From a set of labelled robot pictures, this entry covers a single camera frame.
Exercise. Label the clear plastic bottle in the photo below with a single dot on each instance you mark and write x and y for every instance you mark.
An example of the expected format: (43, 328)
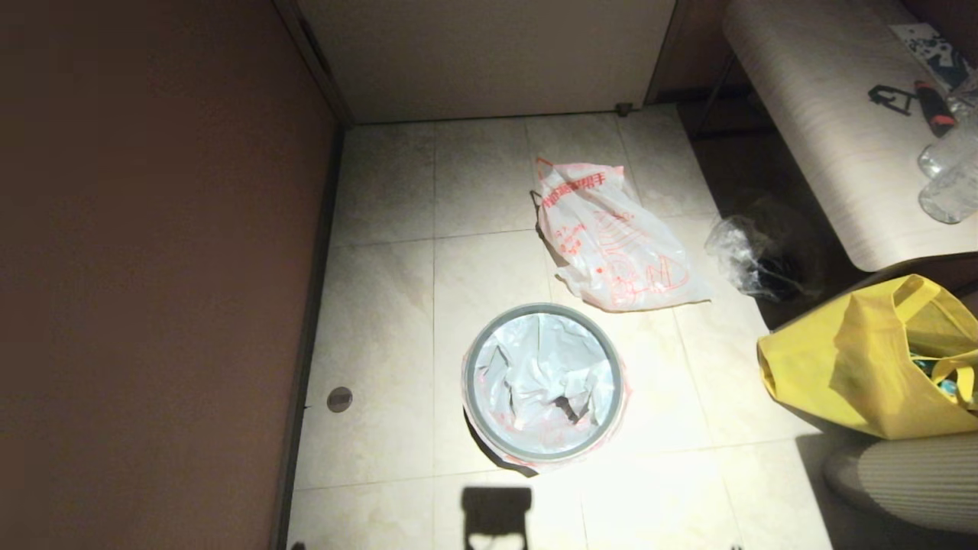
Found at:
(941, 156)
(951, 195)

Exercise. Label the yellow fabric tote bag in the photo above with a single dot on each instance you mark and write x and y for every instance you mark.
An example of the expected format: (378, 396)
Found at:
(840, 367)

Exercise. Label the small metal door stop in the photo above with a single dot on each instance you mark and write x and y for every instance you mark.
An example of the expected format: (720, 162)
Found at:
(624, 109)

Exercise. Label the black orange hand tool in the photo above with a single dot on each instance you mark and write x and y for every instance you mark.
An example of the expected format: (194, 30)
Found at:
(934, 108)

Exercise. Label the black metal clip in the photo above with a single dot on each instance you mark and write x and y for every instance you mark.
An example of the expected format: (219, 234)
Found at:
(879, 96)

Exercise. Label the white door panel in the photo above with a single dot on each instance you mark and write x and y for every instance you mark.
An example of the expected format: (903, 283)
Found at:
(489, 53)

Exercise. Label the crumpled clear plastic bag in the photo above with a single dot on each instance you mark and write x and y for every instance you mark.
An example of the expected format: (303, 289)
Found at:
(737, 252)

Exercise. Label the white red-printed trash bag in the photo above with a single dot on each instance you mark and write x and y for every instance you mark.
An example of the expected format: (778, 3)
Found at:
(619, 237)

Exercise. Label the beige ribbed stool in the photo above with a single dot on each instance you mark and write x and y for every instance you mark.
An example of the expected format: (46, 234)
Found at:
(917, 481)

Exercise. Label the round metal floor drain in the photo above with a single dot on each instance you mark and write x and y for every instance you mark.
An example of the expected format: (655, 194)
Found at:
(340, 399)

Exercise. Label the blue white printed paper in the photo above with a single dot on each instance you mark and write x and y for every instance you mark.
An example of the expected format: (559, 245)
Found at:
(932, 53)

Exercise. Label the teal packaged item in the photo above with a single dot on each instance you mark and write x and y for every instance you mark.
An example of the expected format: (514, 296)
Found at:
(928, 374)

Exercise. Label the white plastic bag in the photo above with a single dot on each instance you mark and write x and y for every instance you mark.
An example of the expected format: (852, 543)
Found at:
(542, 374)

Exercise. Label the black round trash bin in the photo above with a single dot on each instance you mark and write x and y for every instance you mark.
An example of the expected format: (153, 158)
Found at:
(489, 451)

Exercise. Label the beige wood-grain table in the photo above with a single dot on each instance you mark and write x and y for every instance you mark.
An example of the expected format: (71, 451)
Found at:
(825, 114)

